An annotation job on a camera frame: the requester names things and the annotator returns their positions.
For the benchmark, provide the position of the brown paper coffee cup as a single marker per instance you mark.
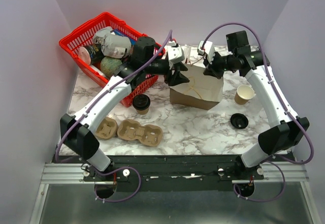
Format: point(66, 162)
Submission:
point(142, 111)

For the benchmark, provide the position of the red plastic shopping basket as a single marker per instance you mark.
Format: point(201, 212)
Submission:
point(82, 36)

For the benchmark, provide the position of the black plastic lid on table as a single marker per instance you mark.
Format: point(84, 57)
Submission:
point(239, 121)

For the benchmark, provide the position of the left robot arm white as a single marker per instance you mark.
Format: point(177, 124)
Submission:
point(77, 131)

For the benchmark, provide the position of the green round melon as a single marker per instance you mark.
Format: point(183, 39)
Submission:
point(108, 66)

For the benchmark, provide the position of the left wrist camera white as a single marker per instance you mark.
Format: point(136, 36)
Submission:
point(175, 53)

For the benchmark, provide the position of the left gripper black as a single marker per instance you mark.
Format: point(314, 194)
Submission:
point(177, 77)

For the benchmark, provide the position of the grey paper wrapped package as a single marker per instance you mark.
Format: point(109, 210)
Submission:
point(112, 45)

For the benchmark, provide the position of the tilted empty paper cup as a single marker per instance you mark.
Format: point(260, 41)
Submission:
point(243, 94)

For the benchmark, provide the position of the bundle of white wrapped straws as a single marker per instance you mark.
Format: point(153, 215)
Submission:
point(187, 54)

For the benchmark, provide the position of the aluminium rail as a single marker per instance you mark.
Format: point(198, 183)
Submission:
point(73, 174)

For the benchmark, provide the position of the black mounting base plate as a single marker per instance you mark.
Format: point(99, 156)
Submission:
point(171, 173)

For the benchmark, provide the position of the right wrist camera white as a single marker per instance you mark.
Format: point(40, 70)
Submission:
point(207, 50)

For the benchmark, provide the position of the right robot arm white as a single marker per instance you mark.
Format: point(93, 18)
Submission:
point(286, 126)

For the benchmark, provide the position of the black printed can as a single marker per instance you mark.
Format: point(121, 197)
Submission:
point(91, 54)

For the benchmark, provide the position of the black plastic cup lid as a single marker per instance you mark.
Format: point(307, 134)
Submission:
point(141, 102)

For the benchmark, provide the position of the brown paper takeout bag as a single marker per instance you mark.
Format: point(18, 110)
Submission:
point(203, 92)

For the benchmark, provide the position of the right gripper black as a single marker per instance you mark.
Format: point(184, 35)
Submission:
point(210, 69)

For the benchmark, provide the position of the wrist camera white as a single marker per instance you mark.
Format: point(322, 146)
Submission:
point(175, 53)
point(207, 50)

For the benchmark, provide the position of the cardboard cup carrier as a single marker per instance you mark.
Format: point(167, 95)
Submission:
point(149, 135)
point(107, 129)

